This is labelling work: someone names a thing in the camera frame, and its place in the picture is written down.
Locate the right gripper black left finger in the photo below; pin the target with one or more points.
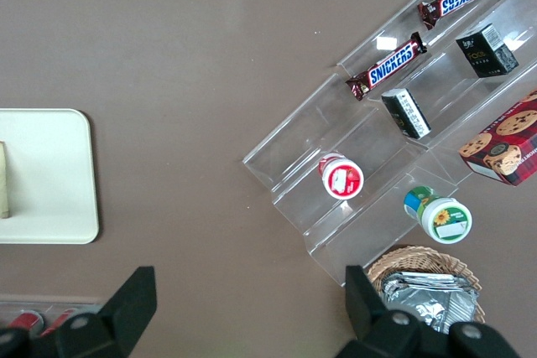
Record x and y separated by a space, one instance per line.
126 312

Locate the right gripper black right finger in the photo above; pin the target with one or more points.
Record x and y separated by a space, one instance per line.
365 303

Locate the triangle sandwich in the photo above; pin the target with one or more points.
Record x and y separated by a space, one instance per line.
3 180

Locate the light wicker basket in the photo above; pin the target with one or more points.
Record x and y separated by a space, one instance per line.
419 259

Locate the cream plastic tray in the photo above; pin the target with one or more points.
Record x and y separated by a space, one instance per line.
50 173

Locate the red cola bottle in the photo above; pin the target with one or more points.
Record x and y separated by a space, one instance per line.
27 320
60 320

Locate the silver foil wrapped pack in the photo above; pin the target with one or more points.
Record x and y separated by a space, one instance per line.
432 299

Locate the clear acrylic bottle rack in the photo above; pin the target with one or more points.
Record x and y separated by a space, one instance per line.
50 301

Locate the green lid sunflower cup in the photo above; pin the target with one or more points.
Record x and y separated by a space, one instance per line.
444 217

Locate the red lid strawberry cup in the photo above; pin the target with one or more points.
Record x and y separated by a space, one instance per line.
342 177

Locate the clear acrylic stepped stand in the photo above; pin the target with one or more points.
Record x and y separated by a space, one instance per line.
293 136
453 94

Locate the small black carton box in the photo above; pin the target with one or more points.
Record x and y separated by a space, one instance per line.
482 54
405 112

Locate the red chocolate chip cookie box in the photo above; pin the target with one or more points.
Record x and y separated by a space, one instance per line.
507 144

